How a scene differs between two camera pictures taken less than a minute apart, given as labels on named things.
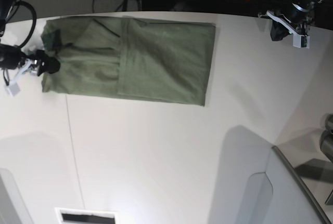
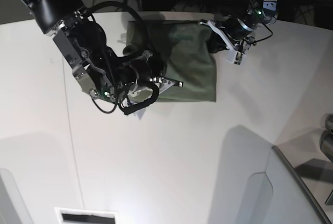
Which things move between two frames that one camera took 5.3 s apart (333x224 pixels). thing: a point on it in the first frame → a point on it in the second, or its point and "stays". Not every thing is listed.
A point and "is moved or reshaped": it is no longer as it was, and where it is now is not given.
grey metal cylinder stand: x=326 y=139 stays
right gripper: x=295 y=18 → x=235 y=31
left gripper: x=46 y=64 → x=145 y=65
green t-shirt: x=151 y=60 is moved or reshaped
